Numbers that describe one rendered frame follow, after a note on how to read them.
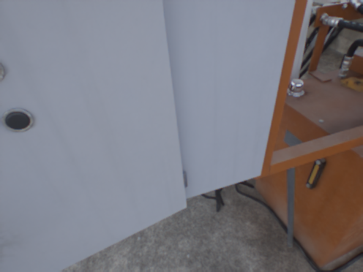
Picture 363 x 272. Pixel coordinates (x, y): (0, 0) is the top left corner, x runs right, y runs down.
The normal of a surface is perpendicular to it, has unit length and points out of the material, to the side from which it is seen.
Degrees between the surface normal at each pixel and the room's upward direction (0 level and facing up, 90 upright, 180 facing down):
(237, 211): 0
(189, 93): 90
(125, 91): 90
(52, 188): 90
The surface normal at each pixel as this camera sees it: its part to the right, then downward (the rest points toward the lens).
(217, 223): -0.08, -0.76
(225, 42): 0.29, 0.60
